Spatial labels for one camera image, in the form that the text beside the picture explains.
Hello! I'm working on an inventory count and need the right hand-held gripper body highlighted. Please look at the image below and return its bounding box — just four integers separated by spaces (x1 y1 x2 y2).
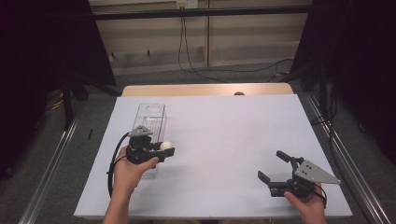
268 156 342 201

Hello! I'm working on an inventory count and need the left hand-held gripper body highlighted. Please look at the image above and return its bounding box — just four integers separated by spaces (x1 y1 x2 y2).
125 124 176 166

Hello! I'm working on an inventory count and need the clear plastic container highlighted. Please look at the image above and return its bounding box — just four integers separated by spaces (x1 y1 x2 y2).
132 103 167 179

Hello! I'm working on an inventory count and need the person's left hand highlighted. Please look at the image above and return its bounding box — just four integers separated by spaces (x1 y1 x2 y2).
112 146 161 198

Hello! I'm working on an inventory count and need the person's right hand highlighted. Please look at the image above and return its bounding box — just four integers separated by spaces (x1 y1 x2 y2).
283 184 328 219

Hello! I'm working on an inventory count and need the white table sheet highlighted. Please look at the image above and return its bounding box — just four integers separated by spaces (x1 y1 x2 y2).
73 93 353 218

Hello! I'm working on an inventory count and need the black metal stand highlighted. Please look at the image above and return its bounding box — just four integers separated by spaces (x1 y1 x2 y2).
60 69 123 131

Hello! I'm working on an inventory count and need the black curtain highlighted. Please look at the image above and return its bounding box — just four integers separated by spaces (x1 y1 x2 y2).
289 0 396 165
0 0 118 179

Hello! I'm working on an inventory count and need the black horizontal bar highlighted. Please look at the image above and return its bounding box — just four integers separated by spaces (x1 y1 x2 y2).
92 4 313 21

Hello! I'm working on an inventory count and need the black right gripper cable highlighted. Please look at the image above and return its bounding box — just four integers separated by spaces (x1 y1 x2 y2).
314 183 329 209

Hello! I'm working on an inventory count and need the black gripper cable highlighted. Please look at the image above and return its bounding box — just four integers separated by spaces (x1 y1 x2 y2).
106 132 131 199
314 183 329 209

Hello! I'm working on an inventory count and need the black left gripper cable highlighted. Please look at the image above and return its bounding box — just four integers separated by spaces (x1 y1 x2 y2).
106 132 131 199

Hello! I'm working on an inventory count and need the aluminium rail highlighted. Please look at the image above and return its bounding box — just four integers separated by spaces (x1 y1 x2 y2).
303 91 394 224
18 102 86 224

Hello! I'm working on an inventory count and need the black floor cable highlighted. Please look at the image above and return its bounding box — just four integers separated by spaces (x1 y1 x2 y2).
310 82 347 176

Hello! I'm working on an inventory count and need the black wall cable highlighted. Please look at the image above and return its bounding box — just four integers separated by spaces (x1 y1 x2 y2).
183 17 230 84
177 17 295 75

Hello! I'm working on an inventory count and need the yellow cable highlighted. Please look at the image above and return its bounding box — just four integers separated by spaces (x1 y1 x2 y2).
46 89 65 112

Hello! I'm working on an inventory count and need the white wall outlet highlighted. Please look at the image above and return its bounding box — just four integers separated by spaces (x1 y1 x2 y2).
176 0 199 9

